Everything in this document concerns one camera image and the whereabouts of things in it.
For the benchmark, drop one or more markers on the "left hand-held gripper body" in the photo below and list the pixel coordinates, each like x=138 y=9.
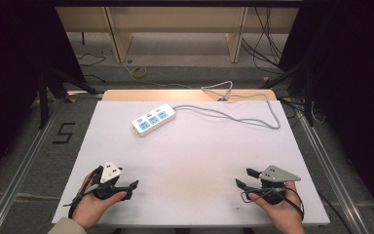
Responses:
x=109 y=174

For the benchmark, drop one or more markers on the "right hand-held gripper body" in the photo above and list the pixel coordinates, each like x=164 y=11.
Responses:
x=274 y=182

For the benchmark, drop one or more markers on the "white power strip blue sockets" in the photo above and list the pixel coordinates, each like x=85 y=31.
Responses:
x=153 y=120

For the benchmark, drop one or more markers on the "person's right hand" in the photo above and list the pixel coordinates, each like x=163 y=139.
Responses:
x=280 y=214

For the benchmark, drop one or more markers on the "person's left hand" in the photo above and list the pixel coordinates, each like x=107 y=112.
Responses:
x=92 y=208

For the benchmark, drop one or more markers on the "wooden table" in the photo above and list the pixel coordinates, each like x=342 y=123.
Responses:
x=175 y=95

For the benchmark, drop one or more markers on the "yellow tape roll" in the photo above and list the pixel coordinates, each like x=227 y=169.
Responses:
x=140 y=72

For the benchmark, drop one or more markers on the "black stand legs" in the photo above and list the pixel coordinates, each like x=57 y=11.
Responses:
x=55 y=86
x=300 y=84

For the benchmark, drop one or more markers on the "light wooden shelf unit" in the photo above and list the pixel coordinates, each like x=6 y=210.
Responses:
x=181 y=19

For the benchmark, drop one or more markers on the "metal floor rail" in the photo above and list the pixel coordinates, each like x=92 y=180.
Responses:
x=334 y=172
x=19 y=172

